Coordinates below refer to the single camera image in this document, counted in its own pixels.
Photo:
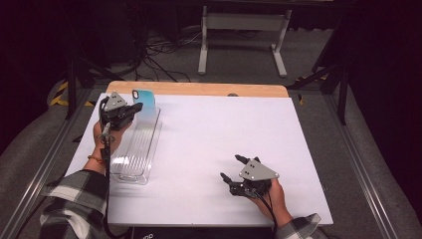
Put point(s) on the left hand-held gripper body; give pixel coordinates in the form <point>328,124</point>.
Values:
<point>114,113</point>

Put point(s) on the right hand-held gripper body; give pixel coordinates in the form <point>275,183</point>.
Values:
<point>255,181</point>

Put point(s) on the teal cased phone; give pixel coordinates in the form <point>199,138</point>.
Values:
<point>146,101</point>

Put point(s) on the clear ribbed plastic tray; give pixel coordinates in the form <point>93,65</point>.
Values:
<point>139,149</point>

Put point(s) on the person's left hand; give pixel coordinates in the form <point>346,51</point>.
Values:
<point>114,142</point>

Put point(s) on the white table sheet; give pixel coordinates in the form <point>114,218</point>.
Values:
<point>212,149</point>

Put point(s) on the black tripod stand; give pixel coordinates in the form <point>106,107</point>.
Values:
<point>79,76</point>
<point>331,79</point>

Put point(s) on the yellow black floor tape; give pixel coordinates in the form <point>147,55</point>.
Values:
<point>61,96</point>

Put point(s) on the aluminium floor rail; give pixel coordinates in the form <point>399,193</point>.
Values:
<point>40,172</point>
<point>361,166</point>

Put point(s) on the white metal stand frame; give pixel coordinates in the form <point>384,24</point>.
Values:
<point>244,21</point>

